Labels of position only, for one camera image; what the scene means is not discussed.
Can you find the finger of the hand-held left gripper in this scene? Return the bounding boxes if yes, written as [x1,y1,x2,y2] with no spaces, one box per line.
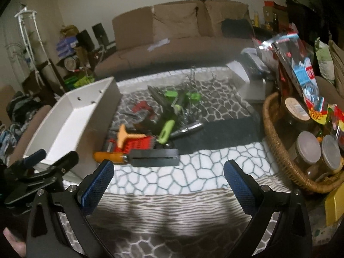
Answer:
[4,150,80,210]
[8,149,47,179]

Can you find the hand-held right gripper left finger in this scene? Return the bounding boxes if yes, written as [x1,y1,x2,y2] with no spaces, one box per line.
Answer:
[25,159,116,258]

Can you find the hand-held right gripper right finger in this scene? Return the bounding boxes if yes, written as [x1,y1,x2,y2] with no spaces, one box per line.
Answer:
[223,159,313,258]

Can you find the white cardboard box container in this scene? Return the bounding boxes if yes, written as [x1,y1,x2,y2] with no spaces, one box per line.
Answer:
[23,77,123,184]

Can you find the green-handled kitchen tool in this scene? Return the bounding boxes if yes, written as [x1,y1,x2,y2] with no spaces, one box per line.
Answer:
[158,103,181,144]

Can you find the metal wire dish tongs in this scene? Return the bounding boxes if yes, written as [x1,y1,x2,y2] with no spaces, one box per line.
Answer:
[185,66,218,86]

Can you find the person's left hand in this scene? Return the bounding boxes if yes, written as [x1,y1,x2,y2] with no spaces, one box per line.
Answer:
[3,227,27,258]

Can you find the pile of clothes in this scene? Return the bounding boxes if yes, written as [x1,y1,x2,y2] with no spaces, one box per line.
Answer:
[0,91,37,164]

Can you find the wicker basket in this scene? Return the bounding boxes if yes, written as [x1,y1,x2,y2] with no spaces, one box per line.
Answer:
[263,91,344,194]

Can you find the jar with grey lid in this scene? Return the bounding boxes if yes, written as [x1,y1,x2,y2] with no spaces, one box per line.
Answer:
[296,131,322,168]
[321,134,344,173]

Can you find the green bag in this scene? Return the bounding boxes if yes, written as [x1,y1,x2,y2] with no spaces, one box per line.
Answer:
[64,75,95,90]

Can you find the red kitchen gadget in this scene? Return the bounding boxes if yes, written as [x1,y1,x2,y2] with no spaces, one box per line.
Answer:
[132,101,155,119]

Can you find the jar with brown lid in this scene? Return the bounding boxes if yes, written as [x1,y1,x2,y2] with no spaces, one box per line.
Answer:
[284,97,313,130]

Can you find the grey box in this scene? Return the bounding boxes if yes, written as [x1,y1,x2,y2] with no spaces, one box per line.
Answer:
[240,78,267,104]

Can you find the yellow box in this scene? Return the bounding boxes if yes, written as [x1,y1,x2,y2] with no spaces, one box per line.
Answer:
[324,191,344,227]

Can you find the round decorated tin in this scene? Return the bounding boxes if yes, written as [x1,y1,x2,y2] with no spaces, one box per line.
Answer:
[64,56,81,72]

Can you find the long metal tongs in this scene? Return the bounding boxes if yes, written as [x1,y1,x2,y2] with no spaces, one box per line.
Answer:
[147,85,178,113]

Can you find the yellow red snack packet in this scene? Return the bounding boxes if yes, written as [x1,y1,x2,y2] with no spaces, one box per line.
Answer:
[306,103,344,143]

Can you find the white box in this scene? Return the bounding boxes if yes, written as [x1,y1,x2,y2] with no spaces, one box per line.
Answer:
[226,60,252,86]

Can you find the white metal stand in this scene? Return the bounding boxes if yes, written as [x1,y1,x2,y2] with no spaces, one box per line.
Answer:
[15,5,65,92]

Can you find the clear red blue snack bag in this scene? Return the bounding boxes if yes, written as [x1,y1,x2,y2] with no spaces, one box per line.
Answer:
[259,32,329,113]

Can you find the tan sofa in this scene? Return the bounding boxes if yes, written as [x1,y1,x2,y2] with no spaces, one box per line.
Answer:
[94,0,258,80]

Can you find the tan sofa cushion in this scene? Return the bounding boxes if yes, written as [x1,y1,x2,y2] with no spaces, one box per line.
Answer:
[153,3,200,40]
[112,5,154,52]
[204,0,250,37]

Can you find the patterned pillow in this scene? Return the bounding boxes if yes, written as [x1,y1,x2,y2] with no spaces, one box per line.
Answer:
[314,38,344,87]

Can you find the white paper sheet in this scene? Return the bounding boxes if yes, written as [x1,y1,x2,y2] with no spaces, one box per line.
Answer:
[148,39,170,51]

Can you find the dark cushion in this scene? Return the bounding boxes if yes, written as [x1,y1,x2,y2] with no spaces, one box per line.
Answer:
[221,19,255,40]

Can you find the red slicer with orange handle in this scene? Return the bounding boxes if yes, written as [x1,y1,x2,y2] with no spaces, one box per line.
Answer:
[106,124,159,154]

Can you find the orange-handled black scraper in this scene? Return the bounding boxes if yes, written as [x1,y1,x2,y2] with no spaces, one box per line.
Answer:
[94,148,180,167]

